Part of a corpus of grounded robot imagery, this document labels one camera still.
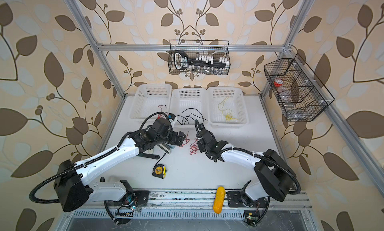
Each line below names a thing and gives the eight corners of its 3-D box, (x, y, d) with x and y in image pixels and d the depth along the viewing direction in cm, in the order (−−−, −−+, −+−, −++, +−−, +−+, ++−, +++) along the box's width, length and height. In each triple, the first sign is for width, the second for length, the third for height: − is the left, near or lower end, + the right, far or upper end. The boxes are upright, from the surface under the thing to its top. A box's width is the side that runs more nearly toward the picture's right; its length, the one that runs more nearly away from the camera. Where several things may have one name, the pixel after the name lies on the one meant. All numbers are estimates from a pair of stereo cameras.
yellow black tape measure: (152, 175, 84) (151, 174, 81) (157, 165, 88) (156, 163, 85) (164, 179, 83) (163, 177, 80) (168, 168, 86) (167, 166, 84)
